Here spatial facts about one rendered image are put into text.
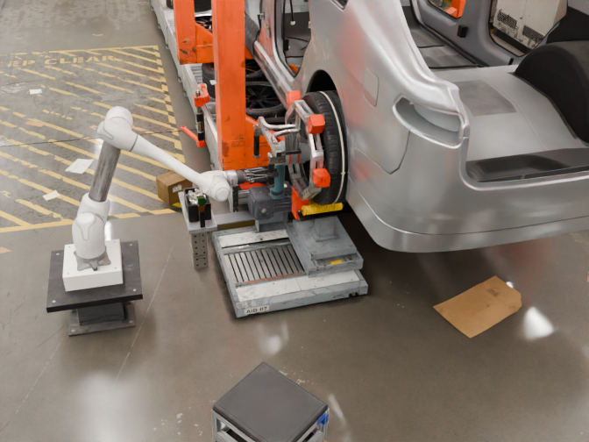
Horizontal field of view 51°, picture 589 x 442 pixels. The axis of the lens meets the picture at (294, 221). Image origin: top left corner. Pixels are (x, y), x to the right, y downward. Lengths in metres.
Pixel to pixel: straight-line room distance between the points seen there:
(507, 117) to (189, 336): 2.29
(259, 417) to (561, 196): 1.68
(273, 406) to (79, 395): 1.10
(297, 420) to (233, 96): 1.98
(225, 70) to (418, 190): 1.53
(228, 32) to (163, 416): 2.11
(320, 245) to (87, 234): 1.41
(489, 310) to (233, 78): 2.09
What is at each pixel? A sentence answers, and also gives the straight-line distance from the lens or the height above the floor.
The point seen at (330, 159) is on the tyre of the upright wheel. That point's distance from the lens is 3.35.
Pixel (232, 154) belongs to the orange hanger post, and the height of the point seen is 0.64.
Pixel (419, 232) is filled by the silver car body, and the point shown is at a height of 0.91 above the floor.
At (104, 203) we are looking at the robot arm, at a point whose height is 0.65.
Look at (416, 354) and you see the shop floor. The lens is 3.62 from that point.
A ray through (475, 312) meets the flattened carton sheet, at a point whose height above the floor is 0.01.
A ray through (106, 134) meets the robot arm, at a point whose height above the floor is 1.15.
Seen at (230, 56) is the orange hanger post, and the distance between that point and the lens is 3.75.
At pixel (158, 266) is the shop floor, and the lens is 4.15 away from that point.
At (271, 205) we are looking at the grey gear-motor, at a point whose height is 0.34.
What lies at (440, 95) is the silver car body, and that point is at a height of 1.59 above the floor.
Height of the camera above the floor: 2.59
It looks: 35 degrees down
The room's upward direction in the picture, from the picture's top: 2 degrees clockwise
